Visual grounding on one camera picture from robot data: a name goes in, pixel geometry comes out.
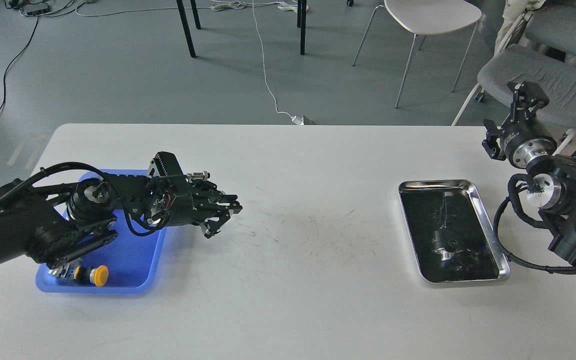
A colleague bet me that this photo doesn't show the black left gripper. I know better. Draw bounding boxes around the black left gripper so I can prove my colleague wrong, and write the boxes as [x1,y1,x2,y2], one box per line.
[161,178,243,239]

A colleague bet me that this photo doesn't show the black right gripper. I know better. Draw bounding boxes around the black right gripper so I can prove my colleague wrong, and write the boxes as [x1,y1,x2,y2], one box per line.
[482,81,558,169]

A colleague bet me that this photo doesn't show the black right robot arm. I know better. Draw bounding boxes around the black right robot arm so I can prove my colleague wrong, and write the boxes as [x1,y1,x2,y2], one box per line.
[482,81,576,275]

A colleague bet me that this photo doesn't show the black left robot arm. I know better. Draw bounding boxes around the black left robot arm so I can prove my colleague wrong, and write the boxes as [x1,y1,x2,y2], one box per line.
[0,152,243,284]

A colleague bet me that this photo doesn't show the grey cushioned chair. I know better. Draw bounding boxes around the grey cushioned chair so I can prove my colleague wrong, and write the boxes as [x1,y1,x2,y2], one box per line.
[452,44,576,153]
[494,0,576,57]

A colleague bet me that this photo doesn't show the blue plastic tray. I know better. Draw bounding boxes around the blue plastic tray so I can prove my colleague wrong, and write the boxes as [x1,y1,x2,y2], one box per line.
[35,169,180,295]

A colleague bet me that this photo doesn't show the silver metal tray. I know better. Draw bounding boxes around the silver metal tray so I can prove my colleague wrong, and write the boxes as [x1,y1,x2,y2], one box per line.
[398,178,511,287]

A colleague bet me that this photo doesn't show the white chair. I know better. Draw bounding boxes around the white chair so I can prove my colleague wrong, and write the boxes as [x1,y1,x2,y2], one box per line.
[352,0,483,109]

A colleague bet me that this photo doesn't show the black table leg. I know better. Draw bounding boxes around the black table leg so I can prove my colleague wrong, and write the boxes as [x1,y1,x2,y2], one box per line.
[176,0,197,59]
[297,0,307,56]
[190,0,202,30]

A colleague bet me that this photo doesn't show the black power strip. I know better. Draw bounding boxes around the black power strip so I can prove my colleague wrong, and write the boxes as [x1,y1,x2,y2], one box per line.
[4,0,50,17]

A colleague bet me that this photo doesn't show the white floor cable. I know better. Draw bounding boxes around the white floor cable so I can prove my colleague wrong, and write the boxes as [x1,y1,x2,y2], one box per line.
[75,0,315,126]

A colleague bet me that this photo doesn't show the yellow push button switch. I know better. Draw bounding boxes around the yellow push button switch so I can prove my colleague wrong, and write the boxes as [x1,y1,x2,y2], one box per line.
[48,264,110,288]

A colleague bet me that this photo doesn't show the black floor cable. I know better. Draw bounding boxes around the black floor cable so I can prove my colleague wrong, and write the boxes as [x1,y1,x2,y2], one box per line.
[0,15,42,196]

